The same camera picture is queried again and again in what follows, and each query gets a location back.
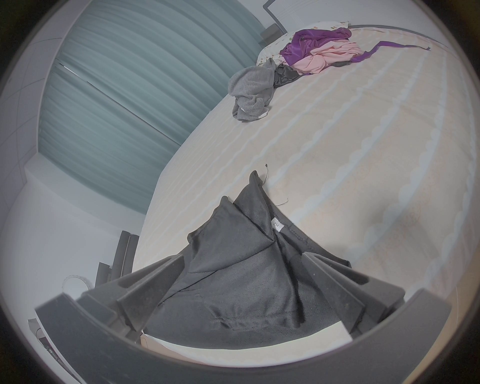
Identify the dark patterned garment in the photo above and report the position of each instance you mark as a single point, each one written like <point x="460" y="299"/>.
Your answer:
<point x="285" y="75"/>

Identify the pink garment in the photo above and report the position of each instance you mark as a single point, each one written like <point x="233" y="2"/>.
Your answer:
<point x="330" y="54"/>

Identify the white printed pillow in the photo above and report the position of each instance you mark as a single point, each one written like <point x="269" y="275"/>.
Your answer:
<point x="272" y="50"/>

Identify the bed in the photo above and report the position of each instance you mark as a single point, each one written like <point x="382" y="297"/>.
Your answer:
<point x="356" y="150"/>

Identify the blue-green curtain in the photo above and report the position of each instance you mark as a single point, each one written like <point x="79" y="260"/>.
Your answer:
<point x="105" y="150"/>
<point x="161" y="56"/>

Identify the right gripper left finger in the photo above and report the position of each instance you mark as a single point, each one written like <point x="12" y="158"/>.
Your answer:
<point x="150" y="288"/>

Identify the purple garment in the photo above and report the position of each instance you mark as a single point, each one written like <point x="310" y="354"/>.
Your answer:
<point x="307" y="43"/>

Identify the grey garment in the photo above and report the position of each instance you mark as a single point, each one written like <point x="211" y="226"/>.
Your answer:
<point x="249" y="86"/>

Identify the black T-shirt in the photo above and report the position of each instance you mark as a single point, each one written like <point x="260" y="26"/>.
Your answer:
<point x="232" y="292"/>

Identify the grey bedside table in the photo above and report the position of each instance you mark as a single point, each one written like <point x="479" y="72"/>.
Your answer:
<point x="270" y="34"/>

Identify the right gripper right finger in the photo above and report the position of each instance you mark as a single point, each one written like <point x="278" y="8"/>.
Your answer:
<point x="348" y="292"/>

